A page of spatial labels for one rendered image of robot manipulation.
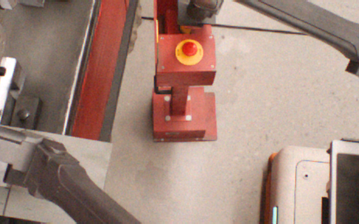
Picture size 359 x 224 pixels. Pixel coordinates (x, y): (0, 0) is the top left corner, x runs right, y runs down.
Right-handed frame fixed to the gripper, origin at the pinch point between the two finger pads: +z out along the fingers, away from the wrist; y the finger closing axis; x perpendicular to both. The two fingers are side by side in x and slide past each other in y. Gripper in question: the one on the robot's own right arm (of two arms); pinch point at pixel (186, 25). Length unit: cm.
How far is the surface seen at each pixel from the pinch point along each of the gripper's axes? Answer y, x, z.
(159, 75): 8.2, 15.5, -1.1
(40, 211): 38, 53, -19
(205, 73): -3.5, 15.4, -4.6
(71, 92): 31.4, 23.7, -7.2
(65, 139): 34, 38, -20
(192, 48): 1.2, 10.2, -8.2
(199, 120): -23, 12, 57
